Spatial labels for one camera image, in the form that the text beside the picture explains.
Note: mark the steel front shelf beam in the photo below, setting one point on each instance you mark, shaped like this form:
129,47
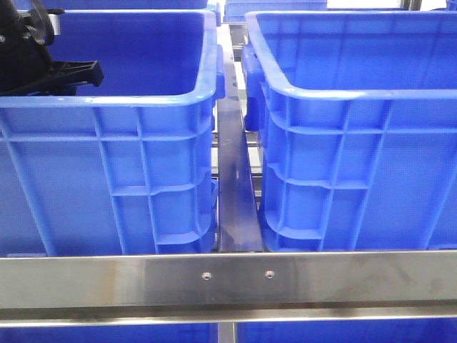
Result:
239,287

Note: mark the blue crate lower shelf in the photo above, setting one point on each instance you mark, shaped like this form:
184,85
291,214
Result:
393,330

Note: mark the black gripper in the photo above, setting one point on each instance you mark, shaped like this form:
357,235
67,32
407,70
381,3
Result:
27,67

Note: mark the large blue plastic crate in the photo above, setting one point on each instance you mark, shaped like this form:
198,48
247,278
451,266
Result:
125,167

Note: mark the distant blue crate tall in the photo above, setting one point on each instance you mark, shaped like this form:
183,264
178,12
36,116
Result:
234,11

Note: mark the blue crate left rear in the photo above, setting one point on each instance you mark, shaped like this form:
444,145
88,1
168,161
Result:
212,6

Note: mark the blue source crate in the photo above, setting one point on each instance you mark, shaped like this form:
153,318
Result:
356,116

